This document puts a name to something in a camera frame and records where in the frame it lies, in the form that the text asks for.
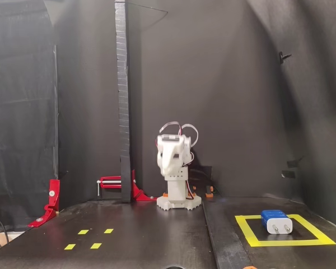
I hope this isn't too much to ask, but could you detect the white moving gripper jaw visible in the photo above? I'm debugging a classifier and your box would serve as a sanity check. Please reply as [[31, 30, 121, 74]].
[[157, 145, 185, 178]]

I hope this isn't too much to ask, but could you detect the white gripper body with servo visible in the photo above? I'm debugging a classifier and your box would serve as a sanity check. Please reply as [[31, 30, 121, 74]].
[[157, 134, 185, 147]]

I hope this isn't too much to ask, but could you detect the blue and white charger block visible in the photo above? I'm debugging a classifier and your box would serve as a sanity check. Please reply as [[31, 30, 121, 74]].
[[260, 210, 293, 235]]

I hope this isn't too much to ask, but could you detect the red screw clamp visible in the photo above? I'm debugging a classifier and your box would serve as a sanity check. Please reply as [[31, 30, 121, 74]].
[[96, 169, 158, 202]]

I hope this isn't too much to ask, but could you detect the smooth black backdrop sheet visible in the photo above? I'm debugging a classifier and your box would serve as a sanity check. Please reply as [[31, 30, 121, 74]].
[[54, 0, 336, 233]]

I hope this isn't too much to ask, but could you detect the yellow tape square outline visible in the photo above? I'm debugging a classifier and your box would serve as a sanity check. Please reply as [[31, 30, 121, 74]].
[[234, 214, 336, 248]]

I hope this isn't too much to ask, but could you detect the coarse black cloth panel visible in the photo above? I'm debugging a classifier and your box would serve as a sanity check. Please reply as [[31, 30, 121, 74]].
[[0, 0, 59, 229]]

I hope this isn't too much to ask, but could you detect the red white servo cable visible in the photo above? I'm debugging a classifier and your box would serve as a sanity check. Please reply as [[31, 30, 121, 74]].
[[157, 122, 199, 148]]

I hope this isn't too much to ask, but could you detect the black power cable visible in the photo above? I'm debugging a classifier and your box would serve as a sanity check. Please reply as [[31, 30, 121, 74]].
[[189, 167, 222, 197]]

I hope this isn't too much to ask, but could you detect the black tape-wrapped post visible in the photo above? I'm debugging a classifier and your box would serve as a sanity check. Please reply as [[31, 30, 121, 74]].
[[114, 0, 143, 203]]

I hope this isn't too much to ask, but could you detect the red angled clamp bracket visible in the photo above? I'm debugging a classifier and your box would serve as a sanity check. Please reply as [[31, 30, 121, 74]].
[[27, 179, 60, 228]]

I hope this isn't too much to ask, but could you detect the thin black curved wire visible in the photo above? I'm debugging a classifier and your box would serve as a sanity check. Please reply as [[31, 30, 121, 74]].
[[125, 2, 169, 29]]

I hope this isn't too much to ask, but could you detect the black wall clip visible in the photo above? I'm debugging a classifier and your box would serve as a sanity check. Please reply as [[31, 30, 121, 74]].
[[278, 51, 292, 64]]

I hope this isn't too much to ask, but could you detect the thin black cable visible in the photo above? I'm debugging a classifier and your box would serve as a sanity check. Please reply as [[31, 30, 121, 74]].
[[0, 215, 10, 250]]

